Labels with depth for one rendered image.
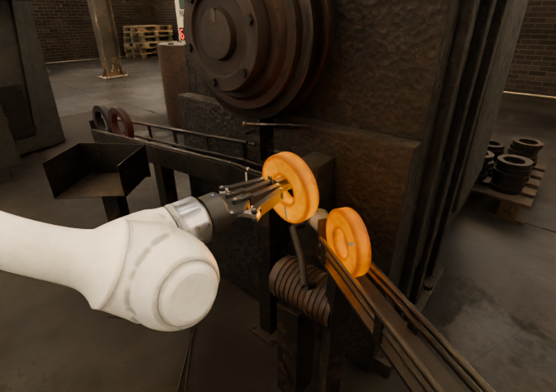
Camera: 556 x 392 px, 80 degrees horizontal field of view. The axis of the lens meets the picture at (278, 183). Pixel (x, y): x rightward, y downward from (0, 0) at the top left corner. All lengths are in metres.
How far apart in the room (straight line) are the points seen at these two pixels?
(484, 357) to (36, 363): 1.68
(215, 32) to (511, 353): 1.54
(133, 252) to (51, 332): 1.38
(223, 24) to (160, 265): 0.67
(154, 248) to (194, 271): 0.05
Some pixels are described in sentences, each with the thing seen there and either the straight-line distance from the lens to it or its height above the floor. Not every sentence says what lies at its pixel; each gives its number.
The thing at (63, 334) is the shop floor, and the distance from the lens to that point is 1.72.
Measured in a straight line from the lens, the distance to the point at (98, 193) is 1.33.
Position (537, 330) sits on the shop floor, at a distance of 1.84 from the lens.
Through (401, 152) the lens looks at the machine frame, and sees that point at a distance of 0.89.
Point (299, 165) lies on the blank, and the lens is 0.66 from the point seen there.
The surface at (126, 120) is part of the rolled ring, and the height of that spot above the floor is 0.72.
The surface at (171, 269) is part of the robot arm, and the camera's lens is 0.36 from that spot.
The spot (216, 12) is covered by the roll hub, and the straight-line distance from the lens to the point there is 0.92.
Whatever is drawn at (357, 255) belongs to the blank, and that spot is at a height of 0.73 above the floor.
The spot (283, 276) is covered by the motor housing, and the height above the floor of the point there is 0.51.
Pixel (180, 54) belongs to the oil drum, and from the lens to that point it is 3.82.
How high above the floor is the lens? 1.16
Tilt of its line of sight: 27 degrees down
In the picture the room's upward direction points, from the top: straight up
